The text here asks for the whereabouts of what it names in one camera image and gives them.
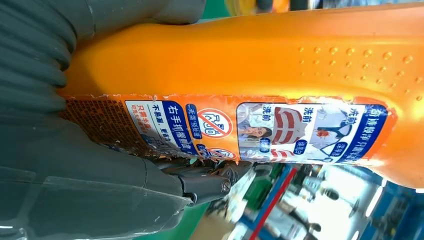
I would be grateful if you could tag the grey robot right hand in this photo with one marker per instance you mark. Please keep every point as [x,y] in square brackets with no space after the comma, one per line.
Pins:
[82,185]

